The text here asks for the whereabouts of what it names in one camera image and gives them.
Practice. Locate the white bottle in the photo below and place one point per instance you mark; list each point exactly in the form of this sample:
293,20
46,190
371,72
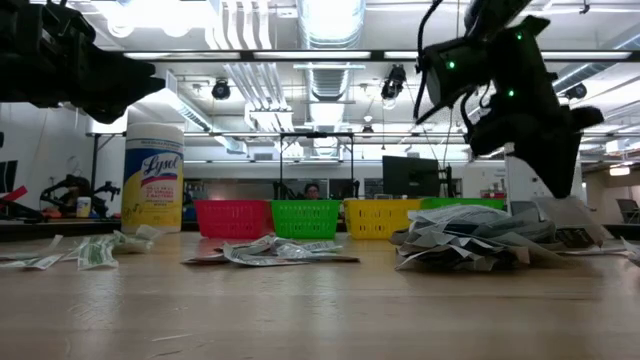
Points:
83,206

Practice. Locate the black frame stand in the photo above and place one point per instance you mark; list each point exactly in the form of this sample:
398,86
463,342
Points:
315,135

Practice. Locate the green plastic basket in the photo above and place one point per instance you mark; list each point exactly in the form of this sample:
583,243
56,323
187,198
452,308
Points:
462,202
305,220

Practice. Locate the fingertip fabric bandage pack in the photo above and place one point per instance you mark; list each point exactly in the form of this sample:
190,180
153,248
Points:
632,250
570,220
595,251

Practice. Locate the black ceiling spotlight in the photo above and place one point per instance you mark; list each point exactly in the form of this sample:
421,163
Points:
221,90
576,91

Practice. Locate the black background robot arms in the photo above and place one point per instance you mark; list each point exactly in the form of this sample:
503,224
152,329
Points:
75,187

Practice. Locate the small green printed packet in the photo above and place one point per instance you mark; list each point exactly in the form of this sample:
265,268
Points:
30,246
95,252
132,241
30,262

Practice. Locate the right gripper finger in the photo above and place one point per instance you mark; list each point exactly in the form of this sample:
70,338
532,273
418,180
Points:
565,165
537,167

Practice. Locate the yellow Lysol wipes canister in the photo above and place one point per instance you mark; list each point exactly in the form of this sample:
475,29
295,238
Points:
152,175

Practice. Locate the ceiling air duct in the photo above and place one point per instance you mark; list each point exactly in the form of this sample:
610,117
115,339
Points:
330,30

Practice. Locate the yellow plastic basket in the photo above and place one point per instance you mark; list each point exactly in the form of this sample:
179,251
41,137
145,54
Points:
380,220

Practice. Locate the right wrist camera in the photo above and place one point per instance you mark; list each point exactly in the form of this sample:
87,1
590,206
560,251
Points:
450,70

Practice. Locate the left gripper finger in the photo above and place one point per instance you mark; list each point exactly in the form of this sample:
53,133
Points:
120,82
106,115

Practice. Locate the red plastic basket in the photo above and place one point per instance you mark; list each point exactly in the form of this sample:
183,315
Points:
232,220

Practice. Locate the black overhead camera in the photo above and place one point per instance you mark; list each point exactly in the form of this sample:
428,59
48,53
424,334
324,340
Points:
395,80

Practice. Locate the black monitor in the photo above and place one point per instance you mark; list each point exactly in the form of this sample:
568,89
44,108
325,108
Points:
410,176

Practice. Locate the person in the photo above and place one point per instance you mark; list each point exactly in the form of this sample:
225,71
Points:
312,191

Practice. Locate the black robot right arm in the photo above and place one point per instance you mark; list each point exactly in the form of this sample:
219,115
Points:
495,12

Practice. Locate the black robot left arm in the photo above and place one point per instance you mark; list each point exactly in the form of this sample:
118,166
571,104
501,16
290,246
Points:
25,50

